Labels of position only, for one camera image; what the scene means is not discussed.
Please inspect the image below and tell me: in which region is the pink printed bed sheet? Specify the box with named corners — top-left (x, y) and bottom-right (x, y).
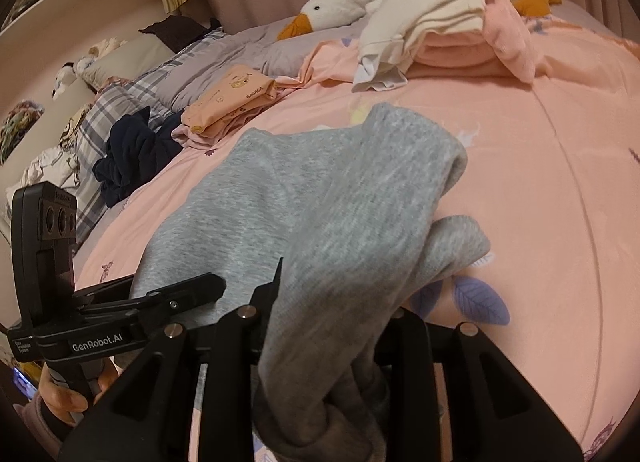
top-left (72, 4), bottom-right (640, 462)

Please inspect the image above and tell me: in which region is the dark brown cloth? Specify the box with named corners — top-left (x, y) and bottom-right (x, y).
top-left (138, 15), bottom-right (222, 54)

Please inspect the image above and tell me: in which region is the orange folded garment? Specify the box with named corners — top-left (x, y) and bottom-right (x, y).
top-left (181, 64), bottom-right (277, 139)

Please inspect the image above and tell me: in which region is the plaid quilt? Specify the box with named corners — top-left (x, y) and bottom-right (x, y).
top-left (74, 27), bottom-right (228, 245)

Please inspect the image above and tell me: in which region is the grey sweatshirt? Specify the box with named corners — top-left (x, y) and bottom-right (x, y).
top-left (131, 102), bottom-right (494, 462)

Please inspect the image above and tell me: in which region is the grey quilt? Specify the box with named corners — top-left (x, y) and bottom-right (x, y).
top-left (169, 17), bottom-right (378, 110)

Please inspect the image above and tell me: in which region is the person's left hand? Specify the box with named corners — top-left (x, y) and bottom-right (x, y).
top-left (37, 366), bottom-right (120, 427)

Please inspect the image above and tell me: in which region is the person's left forearm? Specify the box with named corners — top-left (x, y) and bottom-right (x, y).
top-left (11, 394), bottom-right (68, 460)

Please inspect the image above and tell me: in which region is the pink folded clothes stack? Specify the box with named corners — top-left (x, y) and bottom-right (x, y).
top-left (405, 0), bottom-right (543, 84)

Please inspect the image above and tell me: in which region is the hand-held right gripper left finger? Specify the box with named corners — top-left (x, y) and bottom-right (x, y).
top-left (56, 257), bottom-right (285, 462)

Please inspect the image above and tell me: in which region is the small white plush toy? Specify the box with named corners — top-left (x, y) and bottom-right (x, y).
top-left (51, 38), bottom-right (128, 99)

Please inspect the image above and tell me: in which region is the floral print pillow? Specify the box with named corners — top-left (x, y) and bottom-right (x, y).
top-left (0, 99), bottom-right (101, 223)

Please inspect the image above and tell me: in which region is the cream folded garment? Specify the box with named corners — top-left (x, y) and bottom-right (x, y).
top-left (359, 0), bottom-right (502, 65)

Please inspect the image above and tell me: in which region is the light pink folded garment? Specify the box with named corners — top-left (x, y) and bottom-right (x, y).
top-left (171, 107), bottom-right (261, 149)

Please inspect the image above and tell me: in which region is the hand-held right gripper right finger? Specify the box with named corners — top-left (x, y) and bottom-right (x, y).
top-left (374, 308), bottom-right (584, 462)

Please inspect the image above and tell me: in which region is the white garment with blue trim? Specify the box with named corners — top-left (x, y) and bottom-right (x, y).
top-left (351, 53), bottom-right (410, 94)

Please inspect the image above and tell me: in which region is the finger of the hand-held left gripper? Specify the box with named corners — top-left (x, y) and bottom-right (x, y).
top-left (74, 278), bottom-right (138, 312)
top-left (80, 272), bottom-right (227, 332)

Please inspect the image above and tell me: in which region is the navy crumpled cloth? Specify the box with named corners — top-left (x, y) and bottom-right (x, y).
top-left (92, 108), bottom-right (187, 209)

